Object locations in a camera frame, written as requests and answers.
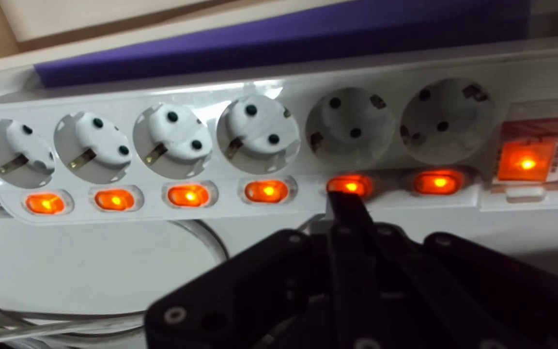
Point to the wooden tray frame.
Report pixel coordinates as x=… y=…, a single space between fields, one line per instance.
x=34 y=31

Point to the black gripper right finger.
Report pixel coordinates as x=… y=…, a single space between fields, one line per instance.
x=453 y=293

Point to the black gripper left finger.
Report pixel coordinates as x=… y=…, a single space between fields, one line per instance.
x=294 y=289

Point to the white power strip orange switches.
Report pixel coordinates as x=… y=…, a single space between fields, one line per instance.
x=412 y=132

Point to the purple mat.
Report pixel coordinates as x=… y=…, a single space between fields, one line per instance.
x=356 y=27

